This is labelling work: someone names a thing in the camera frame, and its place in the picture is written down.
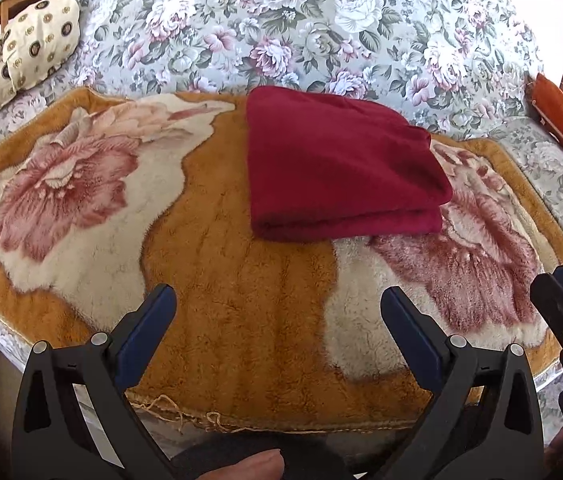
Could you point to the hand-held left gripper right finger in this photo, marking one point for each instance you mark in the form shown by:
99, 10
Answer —
411, 332

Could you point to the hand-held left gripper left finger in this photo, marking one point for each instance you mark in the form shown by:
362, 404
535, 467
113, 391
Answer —
149, 330

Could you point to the dark red cloth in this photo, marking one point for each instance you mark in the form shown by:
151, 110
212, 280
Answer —
336, 160

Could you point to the person's left hand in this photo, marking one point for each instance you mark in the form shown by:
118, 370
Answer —
256, 466

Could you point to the brown floral plush blanket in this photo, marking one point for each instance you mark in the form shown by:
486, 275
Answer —
236, 285

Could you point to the person's dark clothing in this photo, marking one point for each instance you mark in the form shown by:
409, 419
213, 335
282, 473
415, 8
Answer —
311, 460

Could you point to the floral bedsheet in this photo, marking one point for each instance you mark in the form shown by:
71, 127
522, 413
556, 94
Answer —
361, 25

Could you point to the wooden chair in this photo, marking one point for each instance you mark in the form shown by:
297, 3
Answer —
11, 7

